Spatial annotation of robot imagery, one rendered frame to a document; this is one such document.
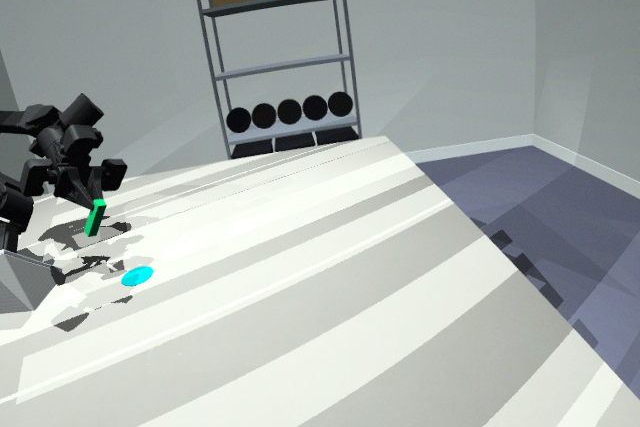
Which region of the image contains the green rectangular post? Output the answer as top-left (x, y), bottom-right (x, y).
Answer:
top-left (84, 199), bottom-right (107, 237)

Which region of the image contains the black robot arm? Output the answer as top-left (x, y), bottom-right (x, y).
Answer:
top-left (0, 93), bottom-right (105, 254)

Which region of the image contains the cyan circle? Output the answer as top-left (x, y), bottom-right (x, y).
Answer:
top-left (121, 266), bottom-right (153, 286)

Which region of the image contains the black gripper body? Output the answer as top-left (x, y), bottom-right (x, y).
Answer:
top-left (19, 140), bottom-right (128, 197)

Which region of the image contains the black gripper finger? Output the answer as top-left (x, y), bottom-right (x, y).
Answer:
top-left (85, 167), bottom-right (107, 201)
top-left (53, 167), bottom-right (94, 210)

